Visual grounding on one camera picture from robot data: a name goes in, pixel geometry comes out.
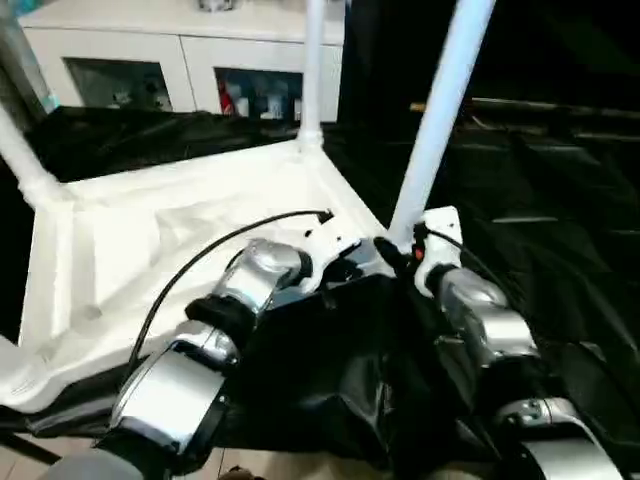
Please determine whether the white plastic table leg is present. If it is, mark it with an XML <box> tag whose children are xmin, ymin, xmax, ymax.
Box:
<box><xmin>0</xmin><ymin>333</ymin><xmax>36</xmax><ymax>401</ymax></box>
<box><xmin>0</xmin><ymin>107</ymin><xmax>66</xmax><ymax>206</ymax></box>
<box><xmin>387</xmin><ymin>0</ymin><xmax>497</xmax><ymax>246</ymax></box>
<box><xmin>298</xmin><ymin>0</ymin><xmax>341</xmax><ymax>151</ymax></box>

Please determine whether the white plastic table top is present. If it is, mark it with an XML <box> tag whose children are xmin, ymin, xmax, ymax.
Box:
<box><xmin>0</xmin><ymin>137</ymin><xmax>396</xmax><ymax>414</ymax></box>

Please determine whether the black plastic sheet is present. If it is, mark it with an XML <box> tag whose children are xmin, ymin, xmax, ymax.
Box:
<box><xmin>0</xmin><ymin>102</ymin><xmax>640</xmax><ymax>476</ymax></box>

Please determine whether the black backdrop cloth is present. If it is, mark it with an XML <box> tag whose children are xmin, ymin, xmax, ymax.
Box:
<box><xmin>339</xmin><ymin>0</ymin><xmax>640</xmax><ymax>116</ymax></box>

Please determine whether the white glass-door cabinet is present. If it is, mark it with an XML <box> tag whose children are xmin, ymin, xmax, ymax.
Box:
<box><xmin>17</xmin><ymin>0</ymin><xmax>346</xmax><ymax>124</ymax></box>

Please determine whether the light blue strip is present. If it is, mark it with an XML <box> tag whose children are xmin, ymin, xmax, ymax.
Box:
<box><xmin>39</xmin><ymin>79</ymin><xmax>59</xmax><ymax>114</ymax></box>

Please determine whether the grey curtain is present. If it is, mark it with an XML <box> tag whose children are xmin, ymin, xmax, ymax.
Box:
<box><xmin>0</xmin><ymin>0</ymin><xmax>51</xmax><ymax>131</ymax></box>

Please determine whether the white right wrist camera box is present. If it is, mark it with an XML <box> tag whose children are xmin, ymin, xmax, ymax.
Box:
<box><xmin>412</xmin><ymin>205</ymin><xmax>464</xmax><ymax>296</ymax></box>

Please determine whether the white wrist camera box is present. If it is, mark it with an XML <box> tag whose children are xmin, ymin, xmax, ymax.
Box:
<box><xmin>299</xmin><ymin>209</ymin><xmax>364</xmax><ymax>294</ymax></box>
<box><xmin>412</xmin><ymin>205</ymin><xmax>464</xmax><ymax>296</ymax></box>

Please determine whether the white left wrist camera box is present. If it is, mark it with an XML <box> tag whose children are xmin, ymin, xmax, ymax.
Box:
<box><xmin>299</xmin><ymin>209</ymin><xmax>364</xmax><ymax>294</ymax></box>

